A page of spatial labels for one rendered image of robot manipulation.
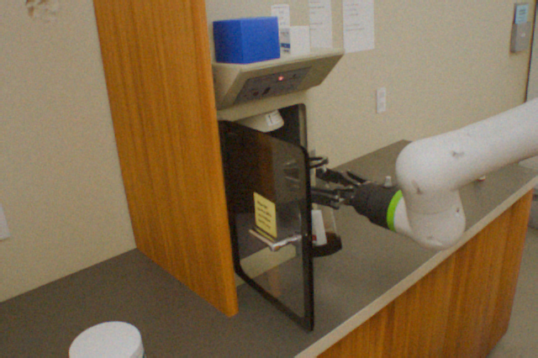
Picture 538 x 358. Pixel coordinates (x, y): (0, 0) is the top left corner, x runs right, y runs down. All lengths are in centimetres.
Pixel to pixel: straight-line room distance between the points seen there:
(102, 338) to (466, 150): 72
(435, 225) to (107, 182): 95
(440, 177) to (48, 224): 105
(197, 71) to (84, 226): 70
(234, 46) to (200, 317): 63
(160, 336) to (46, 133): 62
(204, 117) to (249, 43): 17
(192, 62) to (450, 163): 51
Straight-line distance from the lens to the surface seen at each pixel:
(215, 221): 101
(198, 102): 93
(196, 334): 110
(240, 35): 95
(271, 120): 119
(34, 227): 140
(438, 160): 79
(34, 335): 125
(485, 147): 82
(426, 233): 88
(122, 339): 89
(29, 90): 133
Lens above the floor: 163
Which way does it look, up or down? 22 degrees down
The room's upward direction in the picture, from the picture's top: 4 degrees counter-clockwise
